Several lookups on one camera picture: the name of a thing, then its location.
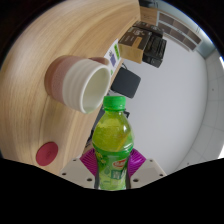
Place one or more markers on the white and brown ribbed cup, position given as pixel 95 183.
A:
pixel 73 83

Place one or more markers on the green drink bottle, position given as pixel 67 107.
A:
pixel 112 141

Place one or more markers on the wooden glass-door cabinet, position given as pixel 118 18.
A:
pixel 181 30

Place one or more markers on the tan cardboard box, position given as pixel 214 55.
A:
pixel 133 45

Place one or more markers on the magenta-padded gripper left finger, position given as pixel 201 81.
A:
pixel 75 171

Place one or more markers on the flat round red coaster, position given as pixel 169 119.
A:
pixel 47 153

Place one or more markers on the black padded office chair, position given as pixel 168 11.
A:
pixel 126 82

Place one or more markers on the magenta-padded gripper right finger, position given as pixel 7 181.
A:
pixel 149 170

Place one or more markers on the green and purple printed leaflet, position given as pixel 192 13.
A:
pixel 113 56

